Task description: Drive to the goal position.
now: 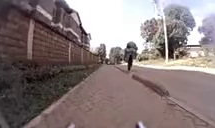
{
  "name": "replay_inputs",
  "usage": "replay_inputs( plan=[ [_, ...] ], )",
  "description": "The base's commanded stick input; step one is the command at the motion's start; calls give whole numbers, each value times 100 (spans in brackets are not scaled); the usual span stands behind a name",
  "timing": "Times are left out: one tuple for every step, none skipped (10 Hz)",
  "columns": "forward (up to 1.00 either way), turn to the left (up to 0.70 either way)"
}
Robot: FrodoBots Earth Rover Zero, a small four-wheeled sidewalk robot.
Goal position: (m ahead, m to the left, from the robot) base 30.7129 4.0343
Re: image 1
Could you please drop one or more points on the person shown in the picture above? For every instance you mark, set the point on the person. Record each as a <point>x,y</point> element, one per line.
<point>130,58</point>

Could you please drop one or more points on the red brick path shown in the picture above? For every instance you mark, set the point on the red brick path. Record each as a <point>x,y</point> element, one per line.
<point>108,100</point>

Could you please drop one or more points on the raised kerb strip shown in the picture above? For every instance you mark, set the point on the raised kerb strip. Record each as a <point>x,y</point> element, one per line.
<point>155,87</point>

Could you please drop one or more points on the brown multi-storey building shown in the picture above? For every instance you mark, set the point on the brown multi-storey building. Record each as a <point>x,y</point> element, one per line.
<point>71,23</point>

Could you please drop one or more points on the tall pale pole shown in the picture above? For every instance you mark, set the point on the tall pale pole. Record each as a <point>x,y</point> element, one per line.
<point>165,40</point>

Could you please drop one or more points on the robot's own part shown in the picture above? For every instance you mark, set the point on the robot's own part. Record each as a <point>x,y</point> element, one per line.
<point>71,126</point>
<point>140,125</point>

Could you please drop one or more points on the pale path edge kerb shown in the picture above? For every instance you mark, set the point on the pale path edge kerb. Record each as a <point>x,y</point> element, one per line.
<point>51,107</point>

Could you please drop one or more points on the planted verge strip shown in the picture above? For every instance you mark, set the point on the planted verge strip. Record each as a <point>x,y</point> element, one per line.
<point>35,90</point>

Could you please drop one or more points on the large dark green tree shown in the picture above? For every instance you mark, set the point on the large dark green tree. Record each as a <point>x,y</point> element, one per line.
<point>178,26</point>

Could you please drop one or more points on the grass verge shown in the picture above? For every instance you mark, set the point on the grass verge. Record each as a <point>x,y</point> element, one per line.
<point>195,62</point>

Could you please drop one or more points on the pale footway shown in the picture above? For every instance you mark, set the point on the pale footway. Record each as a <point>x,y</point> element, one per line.
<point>195,69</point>

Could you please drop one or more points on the low distant building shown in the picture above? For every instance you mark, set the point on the low distant building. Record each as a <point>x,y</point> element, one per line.
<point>195,51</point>

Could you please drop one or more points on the grey asphalt road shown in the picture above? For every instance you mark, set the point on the grey asphalt road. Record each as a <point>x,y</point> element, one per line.
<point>195,90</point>

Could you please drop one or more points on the hazy tree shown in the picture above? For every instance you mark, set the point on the hazy tree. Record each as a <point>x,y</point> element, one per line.
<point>210,30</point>

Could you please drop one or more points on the brown brick boundary wall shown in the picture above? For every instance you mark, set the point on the brown brick boundary wall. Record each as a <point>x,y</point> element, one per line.
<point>48,43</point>

